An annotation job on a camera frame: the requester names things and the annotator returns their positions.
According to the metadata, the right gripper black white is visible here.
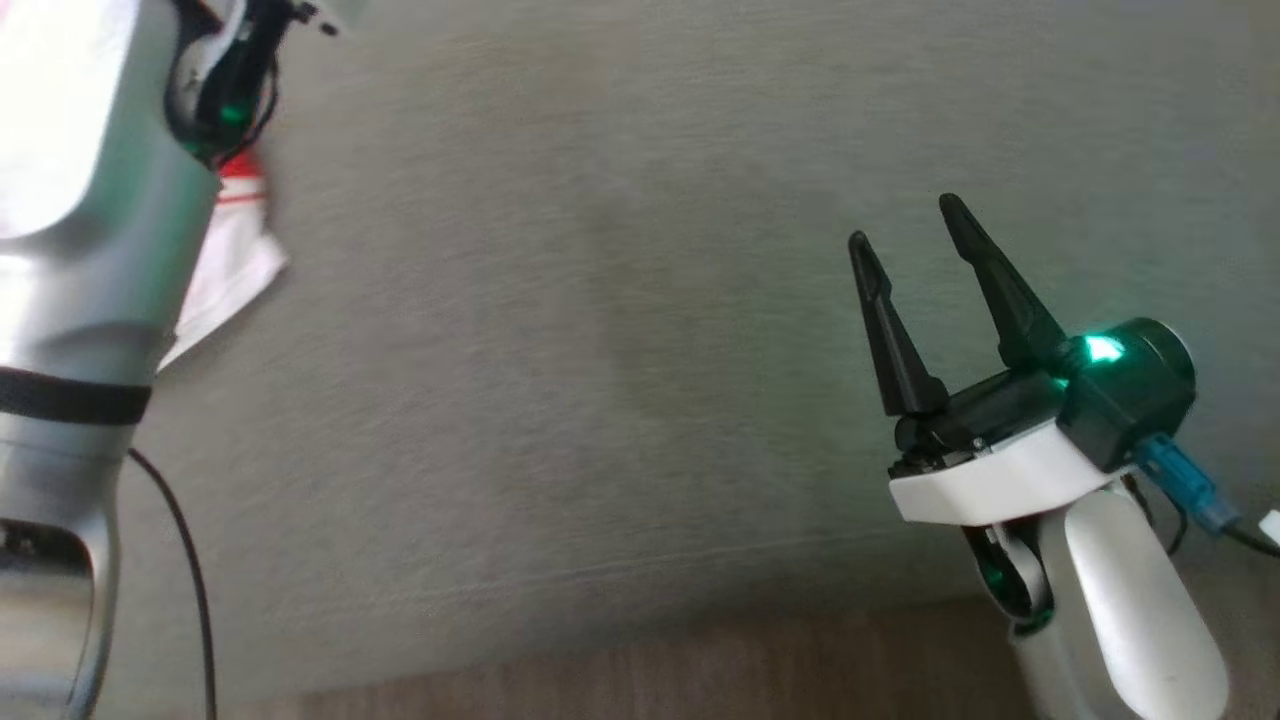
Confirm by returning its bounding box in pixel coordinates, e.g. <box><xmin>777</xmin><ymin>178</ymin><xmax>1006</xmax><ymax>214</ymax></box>
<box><xmin>848</xmin><ymin>193</ymin><xmax>1133</xmax><ymax>529</ymax></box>

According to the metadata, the red and white jersey shirt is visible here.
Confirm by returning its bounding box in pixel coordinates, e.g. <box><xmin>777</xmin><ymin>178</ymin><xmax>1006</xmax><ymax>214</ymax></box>
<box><xmin>158</xmin><ymin>150</ymin><xmax>291</xmax><ymax>373</ymax></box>

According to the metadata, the right camera blue connector cable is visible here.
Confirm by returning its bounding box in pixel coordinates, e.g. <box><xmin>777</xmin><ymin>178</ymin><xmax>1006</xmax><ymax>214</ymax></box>
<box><xmin>1135</xmin><ymin>433</ymin><xmax>1280</xmax><ymax>556</ymax></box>

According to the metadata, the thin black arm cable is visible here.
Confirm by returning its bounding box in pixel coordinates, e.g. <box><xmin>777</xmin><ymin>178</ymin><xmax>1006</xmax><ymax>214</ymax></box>
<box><xmin>128</xmin><ymin>448</ymin><xmax>218</xmax><ymax>720</ymax></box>

